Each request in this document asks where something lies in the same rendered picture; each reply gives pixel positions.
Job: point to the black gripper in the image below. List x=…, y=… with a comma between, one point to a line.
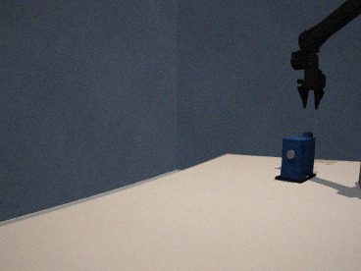
x=310, y=77

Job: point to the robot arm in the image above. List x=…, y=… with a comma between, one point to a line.
x=312, y=39

